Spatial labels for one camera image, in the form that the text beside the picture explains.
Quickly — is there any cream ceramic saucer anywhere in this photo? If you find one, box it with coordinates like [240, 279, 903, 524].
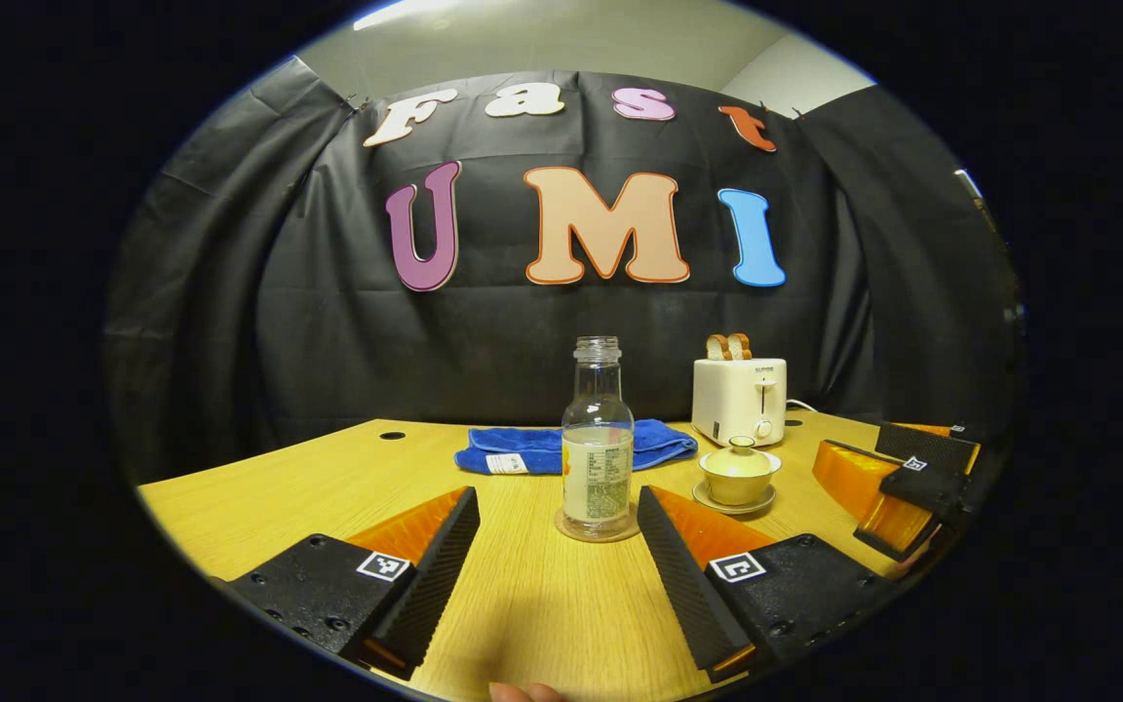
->
[692, 482, 777, 516]

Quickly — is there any cream toaster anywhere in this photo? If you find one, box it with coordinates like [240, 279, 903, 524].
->
[691, 358, 788, 448]

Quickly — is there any round brown coaster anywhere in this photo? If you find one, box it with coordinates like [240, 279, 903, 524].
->
[554, 505, 640, 543]

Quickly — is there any cream ceramic teacup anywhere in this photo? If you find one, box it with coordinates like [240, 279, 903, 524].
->
[698, 450, 782, 506]

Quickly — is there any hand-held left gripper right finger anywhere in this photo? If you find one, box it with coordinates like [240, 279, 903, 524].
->
[637, 486, 899, 683]

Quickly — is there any cream teacup lid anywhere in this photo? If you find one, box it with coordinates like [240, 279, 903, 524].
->
[708, 436, 775, 479]

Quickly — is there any blue towel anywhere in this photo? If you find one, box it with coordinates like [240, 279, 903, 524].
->
[454, 419, 699, 477]

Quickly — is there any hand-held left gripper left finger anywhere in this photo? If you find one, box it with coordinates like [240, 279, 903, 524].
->
[220, 486, 482, 682]

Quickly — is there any clear glass water bottle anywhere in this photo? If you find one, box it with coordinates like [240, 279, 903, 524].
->
[561, 336, 636, 537]

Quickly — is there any black backdrop cloth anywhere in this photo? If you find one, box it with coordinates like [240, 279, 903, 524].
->
[103, 57, 1021, 484]

